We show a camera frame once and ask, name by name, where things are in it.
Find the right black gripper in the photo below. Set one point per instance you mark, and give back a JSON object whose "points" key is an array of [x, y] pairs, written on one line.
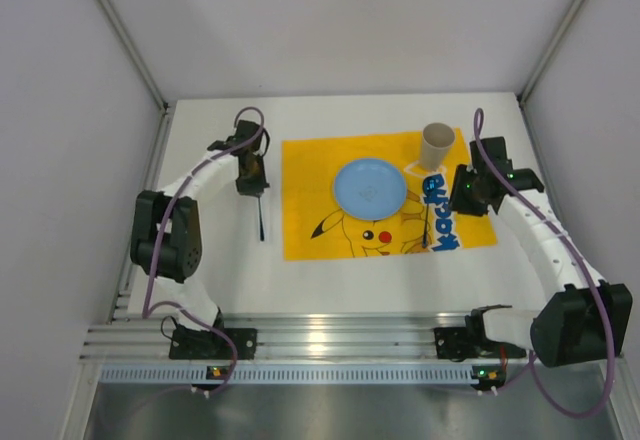
{"points": [[463, 198]]}

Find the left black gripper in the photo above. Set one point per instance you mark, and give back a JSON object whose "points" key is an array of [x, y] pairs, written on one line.
{"points": [[252, 186]]}

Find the blue metallic spoon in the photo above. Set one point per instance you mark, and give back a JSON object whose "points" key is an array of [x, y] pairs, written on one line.
{"points": [[429, 185]]}

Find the blue metallic fork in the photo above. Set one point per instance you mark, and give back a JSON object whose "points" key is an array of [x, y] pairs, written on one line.
{"points": [[262, 235]]}

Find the beige paper cup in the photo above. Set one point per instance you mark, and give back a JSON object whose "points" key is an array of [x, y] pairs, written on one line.
{"points": [[436, 141]]}

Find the light blue plate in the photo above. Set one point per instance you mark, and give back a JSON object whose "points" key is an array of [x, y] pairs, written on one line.
{"points": [[369, 189]]}

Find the yellow Pikachu cloth placemat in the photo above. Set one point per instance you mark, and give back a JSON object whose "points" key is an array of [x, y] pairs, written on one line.
{"points": [[315, 228]]}

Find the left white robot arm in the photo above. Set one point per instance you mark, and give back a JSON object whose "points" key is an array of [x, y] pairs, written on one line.
{"points": [[166, 239]]}

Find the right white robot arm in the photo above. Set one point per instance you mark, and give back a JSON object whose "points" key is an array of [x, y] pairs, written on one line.
{"points": [[584, 318]]}

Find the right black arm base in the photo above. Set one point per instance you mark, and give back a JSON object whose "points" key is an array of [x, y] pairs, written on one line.
{"points": [[457, 344]]}

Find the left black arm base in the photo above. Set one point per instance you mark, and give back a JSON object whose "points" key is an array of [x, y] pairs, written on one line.
{"points": [[187, 344]]}

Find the aluminium mounting rail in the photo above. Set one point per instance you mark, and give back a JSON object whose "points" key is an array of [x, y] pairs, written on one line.
{"points": [[396, 337]]}

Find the perforated cable duct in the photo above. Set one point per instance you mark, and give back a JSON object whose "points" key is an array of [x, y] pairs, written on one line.
{"points": [[302, 374]]}

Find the left aluminium frame post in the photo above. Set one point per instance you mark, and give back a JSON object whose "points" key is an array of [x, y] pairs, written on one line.
{"points": [[132, 53]]}

